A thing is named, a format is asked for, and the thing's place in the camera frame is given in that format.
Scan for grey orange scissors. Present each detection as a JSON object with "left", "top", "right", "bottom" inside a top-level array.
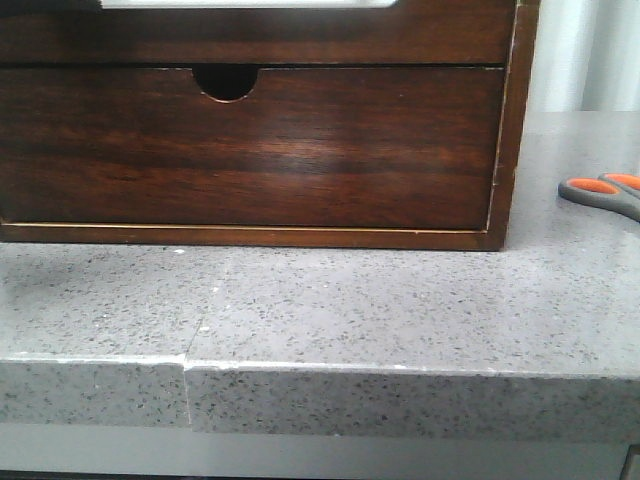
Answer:
[{"left": 557, "top": 173, "right": 639, "bottom": 222}]

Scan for white drawer handle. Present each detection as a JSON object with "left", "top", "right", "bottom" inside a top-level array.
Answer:
[{"left": 99, "top": 0, "right": 397, "bottom": 10}]

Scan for wooden drawer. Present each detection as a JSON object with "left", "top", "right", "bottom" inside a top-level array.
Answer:
[
  {"left": 1, "top": 66, "right": 503, "bottom": 230},
  {"left": 1, "top": 1, "right": 516, "bottom": 64}
]

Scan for dark wooden drawer cabinet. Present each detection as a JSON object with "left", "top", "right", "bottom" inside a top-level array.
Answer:
[{"left": 1, "top": 1, "right": 539, "bottom": 251}]

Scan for grey curtain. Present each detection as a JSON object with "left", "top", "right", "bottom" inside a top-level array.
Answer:
[{"left": 528, "top": 0, "right": 639, "bottom": 112}]

